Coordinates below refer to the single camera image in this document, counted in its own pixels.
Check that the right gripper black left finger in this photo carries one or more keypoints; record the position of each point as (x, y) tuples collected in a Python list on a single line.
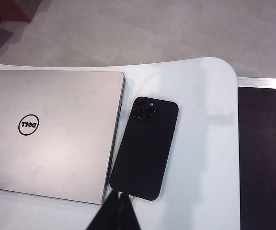
[(106, 215)]

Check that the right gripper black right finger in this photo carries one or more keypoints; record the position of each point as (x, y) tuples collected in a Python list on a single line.
[(130, 215)]

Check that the black smartphone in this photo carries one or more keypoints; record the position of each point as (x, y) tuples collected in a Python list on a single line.
[(142, 153)]

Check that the silver Dell laptop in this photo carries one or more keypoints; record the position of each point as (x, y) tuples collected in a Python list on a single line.
[(56, 143)]

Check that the black case aluminium edge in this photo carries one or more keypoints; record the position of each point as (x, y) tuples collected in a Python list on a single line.
[(265, 155)]

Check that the dark red box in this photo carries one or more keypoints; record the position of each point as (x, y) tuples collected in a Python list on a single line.
[(8, 9)]

